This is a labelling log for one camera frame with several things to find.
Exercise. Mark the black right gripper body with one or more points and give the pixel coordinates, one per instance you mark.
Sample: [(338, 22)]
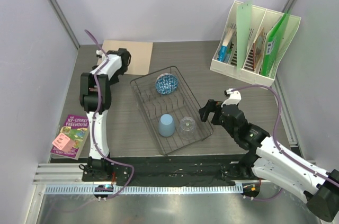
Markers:
[(233, 133)]

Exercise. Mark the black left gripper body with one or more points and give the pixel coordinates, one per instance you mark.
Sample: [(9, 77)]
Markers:
[(121, 71)]

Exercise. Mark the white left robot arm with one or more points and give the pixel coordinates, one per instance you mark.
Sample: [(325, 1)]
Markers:
[(95, 98)]

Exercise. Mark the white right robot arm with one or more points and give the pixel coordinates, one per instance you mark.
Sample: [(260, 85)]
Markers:
[(271, 161)]

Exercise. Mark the beige cutting board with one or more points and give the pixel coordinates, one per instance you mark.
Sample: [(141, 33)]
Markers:
[(140, 54)]

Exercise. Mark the clear glass cup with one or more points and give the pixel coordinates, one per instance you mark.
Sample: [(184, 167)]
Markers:
[(187, 128)]

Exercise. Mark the blue patterned bowl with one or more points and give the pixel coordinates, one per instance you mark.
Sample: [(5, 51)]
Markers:
[(166, 83)]

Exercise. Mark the white file organizer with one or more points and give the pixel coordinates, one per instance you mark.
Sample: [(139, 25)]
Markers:
[(261, 17)]

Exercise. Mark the light blue plastic cup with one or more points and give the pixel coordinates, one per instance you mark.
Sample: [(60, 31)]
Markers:
[(166, 125)]

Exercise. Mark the blue book in organizer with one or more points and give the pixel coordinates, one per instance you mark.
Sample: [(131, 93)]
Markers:
[(225, 50)]

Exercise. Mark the brown picture book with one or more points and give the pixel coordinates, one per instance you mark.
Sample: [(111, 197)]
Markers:
[(258, 47)]

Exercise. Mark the dark green folder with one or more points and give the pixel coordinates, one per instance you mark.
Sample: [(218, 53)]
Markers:
[(273, 40)]

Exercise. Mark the light green folder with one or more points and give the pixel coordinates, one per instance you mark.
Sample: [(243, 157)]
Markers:
[(243, 23)]

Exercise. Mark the purple treehouse book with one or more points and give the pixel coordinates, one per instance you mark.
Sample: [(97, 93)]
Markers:
[(70, 140)]

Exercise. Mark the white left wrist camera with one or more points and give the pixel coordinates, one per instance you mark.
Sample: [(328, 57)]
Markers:
[(103, 56)]

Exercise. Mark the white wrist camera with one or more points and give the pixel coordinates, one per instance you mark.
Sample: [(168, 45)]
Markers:
[(103, 56), (233, 97)]

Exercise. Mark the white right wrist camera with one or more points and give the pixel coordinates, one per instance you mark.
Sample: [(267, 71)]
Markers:
[(233, 97)]

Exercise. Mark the black wire dish rack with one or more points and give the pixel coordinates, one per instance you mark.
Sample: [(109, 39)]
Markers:
[(170, 110)]

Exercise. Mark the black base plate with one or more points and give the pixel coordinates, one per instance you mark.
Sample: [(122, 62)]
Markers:
[(189, 170)]

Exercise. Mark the white slotted cable duct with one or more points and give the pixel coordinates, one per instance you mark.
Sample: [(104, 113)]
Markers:
[(102, 189)]

